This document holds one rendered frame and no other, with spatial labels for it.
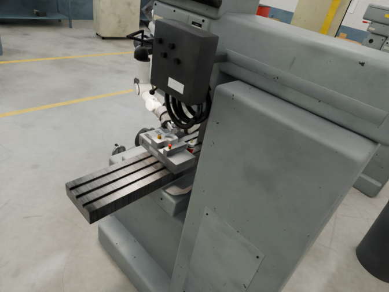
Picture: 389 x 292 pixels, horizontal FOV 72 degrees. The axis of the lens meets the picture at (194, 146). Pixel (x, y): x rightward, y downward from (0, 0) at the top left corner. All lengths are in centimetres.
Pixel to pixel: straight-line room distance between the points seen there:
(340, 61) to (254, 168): 40
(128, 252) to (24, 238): 83
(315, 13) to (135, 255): 249
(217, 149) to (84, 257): 153
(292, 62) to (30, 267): 205
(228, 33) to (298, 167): 52
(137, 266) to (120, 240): 24
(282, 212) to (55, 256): 175
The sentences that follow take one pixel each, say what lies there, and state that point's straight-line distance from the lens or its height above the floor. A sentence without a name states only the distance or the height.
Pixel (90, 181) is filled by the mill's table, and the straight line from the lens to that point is 144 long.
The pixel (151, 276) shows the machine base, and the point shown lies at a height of 20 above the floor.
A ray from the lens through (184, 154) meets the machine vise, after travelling 152.
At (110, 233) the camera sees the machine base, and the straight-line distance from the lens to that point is 210.
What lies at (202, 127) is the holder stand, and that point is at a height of 103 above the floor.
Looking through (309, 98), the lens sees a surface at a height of 160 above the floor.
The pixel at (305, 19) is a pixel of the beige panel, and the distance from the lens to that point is 288.
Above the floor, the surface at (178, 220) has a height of 72.
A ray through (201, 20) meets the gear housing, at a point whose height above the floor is 171.
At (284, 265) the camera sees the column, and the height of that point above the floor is 107.
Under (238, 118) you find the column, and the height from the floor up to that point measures 149.
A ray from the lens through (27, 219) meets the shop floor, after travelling 257.
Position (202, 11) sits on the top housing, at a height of 174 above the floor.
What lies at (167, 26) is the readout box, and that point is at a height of 171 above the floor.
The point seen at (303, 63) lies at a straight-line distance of 90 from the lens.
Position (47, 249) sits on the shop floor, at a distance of 234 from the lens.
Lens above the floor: 187
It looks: 33 degrees down
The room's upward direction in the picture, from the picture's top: 12 degrees clockwise
